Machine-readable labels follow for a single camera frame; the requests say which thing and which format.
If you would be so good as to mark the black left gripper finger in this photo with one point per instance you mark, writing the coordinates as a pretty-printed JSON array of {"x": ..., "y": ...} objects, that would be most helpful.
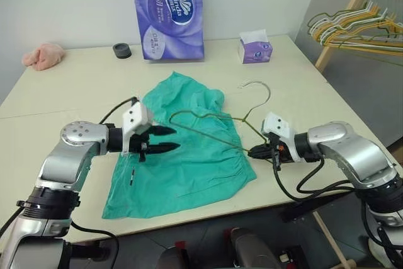
[
  {"x": 163, "y": 130},
  {"x": 165, "y": 147}
]

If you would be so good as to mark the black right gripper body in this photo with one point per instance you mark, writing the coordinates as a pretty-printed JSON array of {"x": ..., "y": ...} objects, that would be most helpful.
[{"x": 273, "y": 143}]

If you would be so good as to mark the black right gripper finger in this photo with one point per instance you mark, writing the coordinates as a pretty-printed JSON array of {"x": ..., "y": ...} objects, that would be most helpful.
[
  {"x": 259, "y": 148},
  {"x": 258, "y": 155}
]

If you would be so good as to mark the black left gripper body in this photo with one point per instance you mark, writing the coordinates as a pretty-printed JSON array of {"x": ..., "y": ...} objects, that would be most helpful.
[{"x": 138, "y": 144}]

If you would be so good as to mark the green shorts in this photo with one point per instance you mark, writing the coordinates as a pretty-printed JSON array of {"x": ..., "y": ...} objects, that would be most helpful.
[{"x": 189, "y": 171}]

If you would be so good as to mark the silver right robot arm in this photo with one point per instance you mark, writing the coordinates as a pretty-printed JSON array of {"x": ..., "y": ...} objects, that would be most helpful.
[{"x": 346, "y": 143}]

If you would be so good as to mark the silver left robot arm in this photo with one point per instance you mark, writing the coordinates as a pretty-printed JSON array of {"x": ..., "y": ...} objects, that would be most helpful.
[{"x": 78, "y": 136}]

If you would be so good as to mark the small purple tissue pack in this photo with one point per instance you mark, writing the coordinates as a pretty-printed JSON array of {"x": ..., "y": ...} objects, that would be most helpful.
[{"x": 255, "y": 51}]

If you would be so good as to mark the dark rounded shape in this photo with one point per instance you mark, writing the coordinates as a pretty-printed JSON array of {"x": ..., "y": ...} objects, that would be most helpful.
[{"x": 252, "y": 250}]

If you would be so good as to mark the wooden stick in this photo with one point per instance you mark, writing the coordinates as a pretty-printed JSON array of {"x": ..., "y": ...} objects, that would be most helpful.
[{"x": 330, "y": 240}]

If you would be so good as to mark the purple toilet paper pack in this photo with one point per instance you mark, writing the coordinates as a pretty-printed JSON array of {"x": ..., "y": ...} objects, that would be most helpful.
[{"x": 170, "y": 14}]

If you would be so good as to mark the pink cloth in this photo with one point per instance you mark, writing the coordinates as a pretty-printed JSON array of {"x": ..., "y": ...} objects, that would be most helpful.
[{"x": 44, "y": 56}]

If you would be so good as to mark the wooden clothes rack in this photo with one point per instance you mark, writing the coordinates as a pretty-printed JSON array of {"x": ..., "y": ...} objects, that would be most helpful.
[{"x": 354, "y": 1}]

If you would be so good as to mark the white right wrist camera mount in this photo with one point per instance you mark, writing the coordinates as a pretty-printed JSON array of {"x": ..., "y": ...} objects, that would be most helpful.
[{"x": 277, "y": 125}]

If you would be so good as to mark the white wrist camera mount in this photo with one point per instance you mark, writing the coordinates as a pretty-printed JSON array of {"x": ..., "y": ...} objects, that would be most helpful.
[
  {"x": 135, "y": 117},
  {"x": 277, "y": 125}
]

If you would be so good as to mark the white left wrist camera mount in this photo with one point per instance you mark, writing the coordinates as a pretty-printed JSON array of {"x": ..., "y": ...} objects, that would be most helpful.
[{"x": 135, "y": 117}]

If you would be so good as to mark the black table frame bar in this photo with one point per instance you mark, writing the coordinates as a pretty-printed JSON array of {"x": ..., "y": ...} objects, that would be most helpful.
[{"x": 302, "y": 212}]

